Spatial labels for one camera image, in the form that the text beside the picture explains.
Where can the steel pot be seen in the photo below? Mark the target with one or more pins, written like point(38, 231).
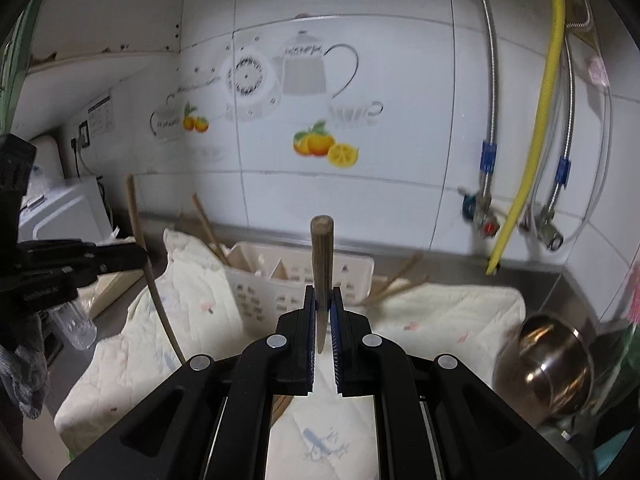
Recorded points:
point(545, 371)

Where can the clear glass mug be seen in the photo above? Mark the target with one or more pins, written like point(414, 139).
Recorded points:
point(75, 324)

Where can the cream quilted mat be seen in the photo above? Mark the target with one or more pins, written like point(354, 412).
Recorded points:
point(194, 309)

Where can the red handle water valve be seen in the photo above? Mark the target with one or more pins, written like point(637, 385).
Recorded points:
point(478, 210)

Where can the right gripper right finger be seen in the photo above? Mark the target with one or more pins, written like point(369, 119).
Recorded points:
point(367, 364)

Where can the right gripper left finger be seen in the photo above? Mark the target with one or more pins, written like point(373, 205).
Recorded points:
point(281, 364)

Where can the wall power socket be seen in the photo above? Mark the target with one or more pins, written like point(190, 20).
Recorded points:
point(83, 137)

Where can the green plastic utensil rack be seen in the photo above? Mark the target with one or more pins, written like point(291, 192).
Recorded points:
point(612, 414)

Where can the white instruction sticker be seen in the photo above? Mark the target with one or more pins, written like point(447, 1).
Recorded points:
point(100, 115)

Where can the wooden chopstick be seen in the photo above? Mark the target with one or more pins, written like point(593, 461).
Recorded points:
point(322, 241)
point(393, 291)
point(210, 229)
point(279, 406)
point(196, 228)
point(406, 266)
point(136, 226)

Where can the chrome angle valve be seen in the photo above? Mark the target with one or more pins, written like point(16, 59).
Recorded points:
point(540, 224)

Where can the pink bottle brush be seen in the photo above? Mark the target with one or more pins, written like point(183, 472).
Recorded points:
point(633, 313)

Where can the grey gloved left hand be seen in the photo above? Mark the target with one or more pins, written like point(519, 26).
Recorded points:
point(24, 368)

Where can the beige plastic utensil holder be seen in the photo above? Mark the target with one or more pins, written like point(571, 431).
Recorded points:
point(270, 280)

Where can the white cutting board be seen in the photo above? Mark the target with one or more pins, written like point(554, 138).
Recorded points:
point(72, 210)

